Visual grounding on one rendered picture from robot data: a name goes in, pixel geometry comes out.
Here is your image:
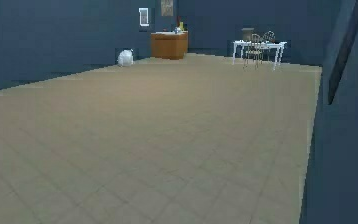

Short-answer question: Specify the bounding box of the white table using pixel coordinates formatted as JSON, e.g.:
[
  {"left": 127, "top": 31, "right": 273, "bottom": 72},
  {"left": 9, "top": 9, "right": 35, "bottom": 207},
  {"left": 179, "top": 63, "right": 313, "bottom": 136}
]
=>
[{"left": 232, "top": 40, "right": 288, "bottom": 71}]

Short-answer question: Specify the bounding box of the black bar door handle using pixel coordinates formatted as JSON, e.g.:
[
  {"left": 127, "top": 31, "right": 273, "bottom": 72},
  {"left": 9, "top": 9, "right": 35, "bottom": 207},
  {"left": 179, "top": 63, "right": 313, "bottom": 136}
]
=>
[{"left": 327, "top": 0, "right": 358, "bottom": 106}]

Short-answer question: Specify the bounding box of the brown wire chair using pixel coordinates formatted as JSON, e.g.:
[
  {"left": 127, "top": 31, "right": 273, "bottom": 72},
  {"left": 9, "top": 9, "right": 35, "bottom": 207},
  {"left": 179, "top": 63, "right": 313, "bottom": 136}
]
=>
[{"left": 242, "top": 33, "right": 263, "bottom": 70}]

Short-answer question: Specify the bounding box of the tan framed wall picture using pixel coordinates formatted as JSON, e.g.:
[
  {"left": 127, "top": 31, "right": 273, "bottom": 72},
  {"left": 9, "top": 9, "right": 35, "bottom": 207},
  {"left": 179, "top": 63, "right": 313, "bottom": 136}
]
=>
[{"left": 160, "top": 0, "right": 174, "bottom": 17}]

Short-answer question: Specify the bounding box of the grey pot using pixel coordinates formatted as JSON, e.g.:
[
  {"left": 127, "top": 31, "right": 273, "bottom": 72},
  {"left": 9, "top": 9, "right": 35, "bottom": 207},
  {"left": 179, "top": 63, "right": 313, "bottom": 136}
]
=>
[{"left": 241, "top": 27, "right": 255, "bottom": 42}]

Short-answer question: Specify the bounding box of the brown wooden cabinet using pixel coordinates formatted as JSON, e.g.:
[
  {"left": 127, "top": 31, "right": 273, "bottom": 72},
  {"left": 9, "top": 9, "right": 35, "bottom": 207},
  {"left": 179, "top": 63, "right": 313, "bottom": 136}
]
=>
[{"left": 150, "top": 31, "right": 189, "bottom": 61}]

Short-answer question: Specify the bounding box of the white framed wall picture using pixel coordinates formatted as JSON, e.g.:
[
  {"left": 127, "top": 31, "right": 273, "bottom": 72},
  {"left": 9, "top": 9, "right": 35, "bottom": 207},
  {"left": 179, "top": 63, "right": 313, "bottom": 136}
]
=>
[{"left": 138, "top": 7, "right": 150, "bottom": 27}]

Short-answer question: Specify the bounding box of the white bin bag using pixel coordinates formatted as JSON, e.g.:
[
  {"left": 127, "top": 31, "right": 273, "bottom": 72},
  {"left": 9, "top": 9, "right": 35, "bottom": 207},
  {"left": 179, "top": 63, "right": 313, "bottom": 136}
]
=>
[{"left": 117, "top": 49, "right": 135, "bottom": 67}]

